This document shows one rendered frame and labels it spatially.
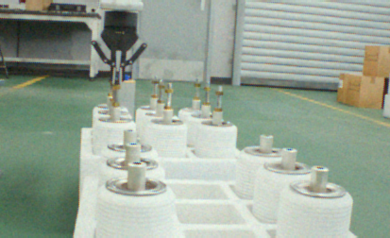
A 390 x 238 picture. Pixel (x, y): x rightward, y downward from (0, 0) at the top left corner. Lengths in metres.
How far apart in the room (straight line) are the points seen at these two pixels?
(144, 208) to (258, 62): 6.02
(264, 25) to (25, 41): 3.07
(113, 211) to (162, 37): 5.85
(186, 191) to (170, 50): 5.52
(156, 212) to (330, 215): 0.22
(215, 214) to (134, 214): 0.27
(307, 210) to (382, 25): 6.63
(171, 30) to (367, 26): 2.67
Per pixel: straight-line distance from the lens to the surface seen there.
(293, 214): 0.64
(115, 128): 1.09
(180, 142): 1.13
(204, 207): 0.81
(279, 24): 6.62
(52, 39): 6.46
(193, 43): 6.43
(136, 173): 0.60
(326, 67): 6.85
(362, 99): 4.88
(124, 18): 1.09
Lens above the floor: 0.42
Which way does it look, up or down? 8 degrees down
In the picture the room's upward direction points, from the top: 4 degrees clockwise
